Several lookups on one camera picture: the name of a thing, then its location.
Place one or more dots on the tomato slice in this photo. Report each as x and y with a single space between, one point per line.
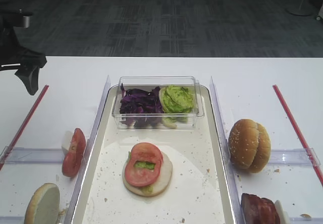
73 158
146 148

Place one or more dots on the bun half standing left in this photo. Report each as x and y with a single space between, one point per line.
44 205

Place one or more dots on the upper right acrylic rail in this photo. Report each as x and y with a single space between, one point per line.
298 157

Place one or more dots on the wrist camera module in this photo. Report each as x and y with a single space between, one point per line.
17 18

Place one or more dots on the upper left acrylic rail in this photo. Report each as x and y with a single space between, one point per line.
21 155

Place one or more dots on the acrylic rail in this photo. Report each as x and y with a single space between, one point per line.
298 157
21 155
306 220

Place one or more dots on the lower right acrylic rail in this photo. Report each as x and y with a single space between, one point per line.
306 220

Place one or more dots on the lettuce on bun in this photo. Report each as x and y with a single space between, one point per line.
145 165

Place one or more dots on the round stand base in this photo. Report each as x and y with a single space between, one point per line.
301 10

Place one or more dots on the white meat holder block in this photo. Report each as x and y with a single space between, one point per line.
283 215

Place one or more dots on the bottom bun slice on tray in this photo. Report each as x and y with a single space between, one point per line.
159 185

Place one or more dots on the long acrylic divider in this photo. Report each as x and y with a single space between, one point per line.
96 123
235 213

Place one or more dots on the shredded purple cabbage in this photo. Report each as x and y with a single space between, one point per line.
138 101

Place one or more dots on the white tomato holder block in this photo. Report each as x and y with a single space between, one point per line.
66 141

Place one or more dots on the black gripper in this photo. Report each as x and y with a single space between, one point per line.
16 57

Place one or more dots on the left long acrylic divider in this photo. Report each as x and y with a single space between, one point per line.
96 123

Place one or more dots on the green lettuce in container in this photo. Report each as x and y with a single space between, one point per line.
177 102

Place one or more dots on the sliced meat stack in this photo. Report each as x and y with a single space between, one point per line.
258 210

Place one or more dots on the left red tape strip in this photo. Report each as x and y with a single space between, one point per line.
27 120

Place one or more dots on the right red tape strip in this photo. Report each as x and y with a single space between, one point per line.
299 134

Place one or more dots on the sesame bun top rear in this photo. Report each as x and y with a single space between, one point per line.
263 151

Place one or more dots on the right long acrylic divider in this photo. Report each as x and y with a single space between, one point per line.
235 213

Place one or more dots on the metal baking tray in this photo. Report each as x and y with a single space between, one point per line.
197 192

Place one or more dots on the clear plastic container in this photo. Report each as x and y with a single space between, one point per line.
149 83

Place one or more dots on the red tape strip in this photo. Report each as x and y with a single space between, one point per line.
299 134
27 120

